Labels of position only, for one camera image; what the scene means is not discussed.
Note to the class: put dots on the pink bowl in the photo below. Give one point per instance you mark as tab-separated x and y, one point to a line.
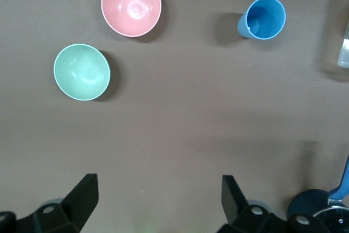
131	5

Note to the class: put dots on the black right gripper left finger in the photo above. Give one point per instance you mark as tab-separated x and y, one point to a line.
79	203

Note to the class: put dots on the clear plastic storage container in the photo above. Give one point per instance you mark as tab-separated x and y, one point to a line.
345	53

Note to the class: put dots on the green bowl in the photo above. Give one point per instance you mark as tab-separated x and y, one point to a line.
81	72

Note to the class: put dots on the blue ribbed cup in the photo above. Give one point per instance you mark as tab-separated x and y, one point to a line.
265	17

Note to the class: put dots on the dark blue saucepan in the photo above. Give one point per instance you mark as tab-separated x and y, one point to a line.
302	203

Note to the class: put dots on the glass saucepan lid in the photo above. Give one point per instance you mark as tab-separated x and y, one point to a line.
335	218

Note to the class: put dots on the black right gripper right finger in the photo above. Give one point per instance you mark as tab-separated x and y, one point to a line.
234	203

